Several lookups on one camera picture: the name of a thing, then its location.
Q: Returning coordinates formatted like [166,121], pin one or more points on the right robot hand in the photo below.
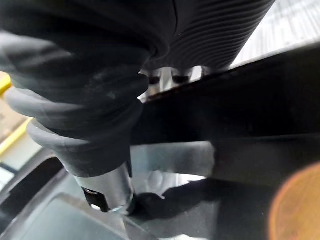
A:
[80,75]

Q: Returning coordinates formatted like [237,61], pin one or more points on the black plastic housing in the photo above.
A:
[250,105]
[37,220]

